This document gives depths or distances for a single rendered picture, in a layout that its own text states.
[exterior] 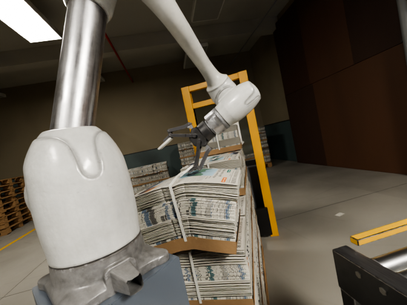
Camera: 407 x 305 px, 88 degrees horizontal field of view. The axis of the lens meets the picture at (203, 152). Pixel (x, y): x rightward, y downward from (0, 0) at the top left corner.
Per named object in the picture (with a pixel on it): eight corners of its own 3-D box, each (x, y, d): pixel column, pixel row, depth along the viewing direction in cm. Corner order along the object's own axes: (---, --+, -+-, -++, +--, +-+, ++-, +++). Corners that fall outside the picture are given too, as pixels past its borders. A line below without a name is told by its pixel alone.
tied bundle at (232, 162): (186, 204, 134) (178, 169, 133) (196, 192, 163) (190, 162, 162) (246, 195, 126) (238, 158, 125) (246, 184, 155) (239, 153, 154)
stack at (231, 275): (187, 458, 83) (140, 256, 79) (223, 269, 196) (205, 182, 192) (291, 473, 74) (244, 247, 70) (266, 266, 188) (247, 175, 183)
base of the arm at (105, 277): (67, 351, 24) (55, 305, 24) (37, 286, 40) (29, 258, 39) (186, 262, 37) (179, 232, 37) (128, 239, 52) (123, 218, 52)
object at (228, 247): (188, 249, 70) (188, 236, 69) (205, 215, 98) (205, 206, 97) (237, 255, 66) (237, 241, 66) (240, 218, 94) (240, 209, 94)
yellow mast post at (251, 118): (271, 236, 237) (237, 72, 228) (269, 232, 246) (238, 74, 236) (278, 235, 235) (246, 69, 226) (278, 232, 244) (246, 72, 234)
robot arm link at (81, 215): (51, 285, 28) (9, 121, 27) (39, 251, 41) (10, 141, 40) (157, 231, 39) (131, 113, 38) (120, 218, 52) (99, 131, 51)
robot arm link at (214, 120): (229, 126, 73) (215, 137, 75) (231, 126, 82) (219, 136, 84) (212, 106, 74) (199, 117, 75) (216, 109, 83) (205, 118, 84)
